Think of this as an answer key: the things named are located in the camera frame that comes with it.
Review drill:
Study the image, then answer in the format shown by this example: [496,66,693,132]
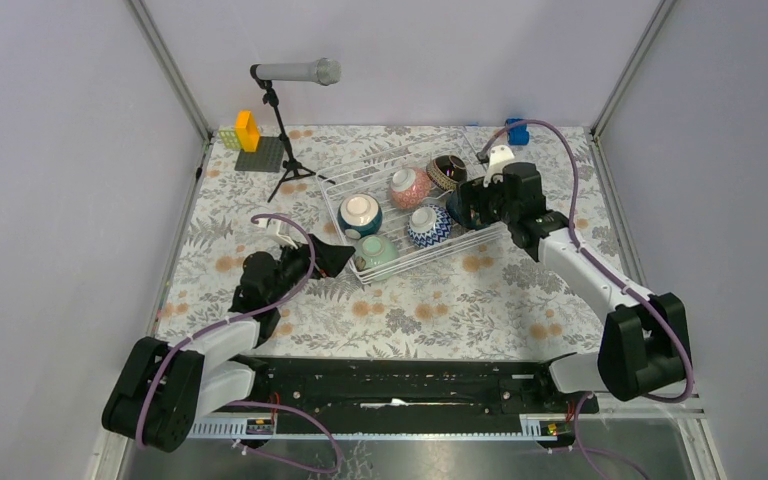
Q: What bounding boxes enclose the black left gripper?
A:
[266,233,354,305]

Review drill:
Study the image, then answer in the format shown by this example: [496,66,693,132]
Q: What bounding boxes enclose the blue white patterned bowl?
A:
[407,205,453,248]

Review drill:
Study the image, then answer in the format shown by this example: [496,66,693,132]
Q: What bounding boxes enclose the dark teal floral bowl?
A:
[445,192,488,230]

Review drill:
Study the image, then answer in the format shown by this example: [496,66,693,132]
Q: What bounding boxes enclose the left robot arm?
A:
[101,237,355,452]

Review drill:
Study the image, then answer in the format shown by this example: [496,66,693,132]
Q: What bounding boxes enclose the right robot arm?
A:
[455,162,695,412]

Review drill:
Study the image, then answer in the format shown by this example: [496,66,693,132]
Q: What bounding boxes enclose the mint green bowl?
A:
[353,234,400,272]

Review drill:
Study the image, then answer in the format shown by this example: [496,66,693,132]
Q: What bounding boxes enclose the teal and cream bowl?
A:
[338,194,383,240]

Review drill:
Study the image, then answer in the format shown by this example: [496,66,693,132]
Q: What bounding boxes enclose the blue toy brick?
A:
[505,118,531,146]

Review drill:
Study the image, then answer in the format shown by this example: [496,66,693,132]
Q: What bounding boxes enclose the black gold-rimmed bowl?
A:
[426,155,468,191]

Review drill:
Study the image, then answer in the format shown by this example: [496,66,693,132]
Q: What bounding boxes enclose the black microphone tripod stand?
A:
[250,74,332,202]

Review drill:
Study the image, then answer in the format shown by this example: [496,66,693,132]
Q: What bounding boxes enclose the floral tablecloth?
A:
[156,126,621,360]

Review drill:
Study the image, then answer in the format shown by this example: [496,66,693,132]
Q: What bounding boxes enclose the red patterned bowl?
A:
[389,167,433,209]

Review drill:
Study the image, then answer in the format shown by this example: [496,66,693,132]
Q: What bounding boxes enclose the grey toy baseplate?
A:
[234,136,285,173]

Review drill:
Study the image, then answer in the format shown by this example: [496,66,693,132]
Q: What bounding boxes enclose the yellow toy brick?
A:
[234,110,261,153]

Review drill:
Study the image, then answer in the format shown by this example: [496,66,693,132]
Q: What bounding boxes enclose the light green toy brick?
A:
[217,128,242,151]

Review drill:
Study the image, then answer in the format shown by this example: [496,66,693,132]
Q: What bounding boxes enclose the grey microphone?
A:
[250,58,342,86]

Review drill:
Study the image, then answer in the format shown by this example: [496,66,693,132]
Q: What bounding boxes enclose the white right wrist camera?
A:
[480,145,516,188]

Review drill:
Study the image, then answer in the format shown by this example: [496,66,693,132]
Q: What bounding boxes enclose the white wire dish rack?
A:
[320,130,507,285]

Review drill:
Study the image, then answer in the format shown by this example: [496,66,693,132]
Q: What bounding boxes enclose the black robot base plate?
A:
[236,355,581,436]

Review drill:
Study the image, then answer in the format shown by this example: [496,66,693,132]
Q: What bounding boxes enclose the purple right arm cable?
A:
[480,119,695,405]

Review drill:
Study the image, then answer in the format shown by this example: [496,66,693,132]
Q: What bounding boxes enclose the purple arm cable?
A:
[134,213,346,476]
[480,119,695,405]

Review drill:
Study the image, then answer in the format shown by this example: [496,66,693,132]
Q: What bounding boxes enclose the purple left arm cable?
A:
[134,213,346,476]

